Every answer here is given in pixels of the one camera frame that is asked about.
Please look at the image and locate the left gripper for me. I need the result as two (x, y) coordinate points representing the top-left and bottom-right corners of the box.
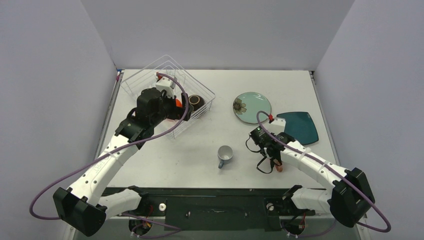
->
(150, 90), (193, 127)

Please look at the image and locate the black patterned bowl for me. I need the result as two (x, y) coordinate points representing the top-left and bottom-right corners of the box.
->
(188, 94), (205, 112)

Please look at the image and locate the orange bowl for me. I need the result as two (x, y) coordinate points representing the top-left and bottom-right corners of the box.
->
(175, 98), (183, 108)

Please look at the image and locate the pink floral mug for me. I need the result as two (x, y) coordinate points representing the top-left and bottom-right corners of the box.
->
(273, 159), (284, 172)

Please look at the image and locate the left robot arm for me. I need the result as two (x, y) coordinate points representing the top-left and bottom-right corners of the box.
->
(52, 87), (193, 237)

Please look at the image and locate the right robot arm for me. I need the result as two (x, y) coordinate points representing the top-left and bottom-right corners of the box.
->
(249, 126), (375, 228)

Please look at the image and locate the dark teal square plate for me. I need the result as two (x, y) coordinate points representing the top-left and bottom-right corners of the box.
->
(276, 111), (319, 146)

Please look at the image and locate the light green floral plate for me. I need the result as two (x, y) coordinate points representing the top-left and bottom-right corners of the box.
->
(232, 92), (272, 124)

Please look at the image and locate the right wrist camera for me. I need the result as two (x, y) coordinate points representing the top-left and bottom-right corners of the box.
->
(267, 115), (287, 135)

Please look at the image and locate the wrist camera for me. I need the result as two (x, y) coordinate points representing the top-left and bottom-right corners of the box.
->
(267, 115), (287, 135)
(155, 75), (176, 99)

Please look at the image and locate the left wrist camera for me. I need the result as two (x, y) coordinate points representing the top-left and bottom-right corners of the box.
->
(155, 75), (176, 99)

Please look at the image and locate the white wire dish rack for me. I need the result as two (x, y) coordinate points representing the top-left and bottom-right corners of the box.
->
(121, 55), (215, 139)

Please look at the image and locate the white blue-handled cup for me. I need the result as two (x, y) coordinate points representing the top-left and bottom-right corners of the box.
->
(217, 145), (234, 169)

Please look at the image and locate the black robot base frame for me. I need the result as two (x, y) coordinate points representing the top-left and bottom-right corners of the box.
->
(125, 186), (316, 232)

